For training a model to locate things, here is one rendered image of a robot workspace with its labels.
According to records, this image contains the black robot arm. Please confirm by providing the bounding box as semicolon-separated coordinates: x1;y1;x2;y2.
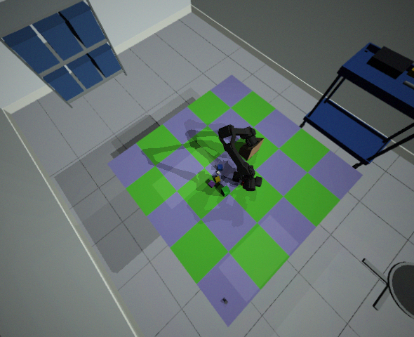
218;124;259;191

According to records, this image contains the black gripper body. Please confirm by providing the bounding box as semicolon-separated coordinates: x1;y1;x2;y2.
232;172;262;187

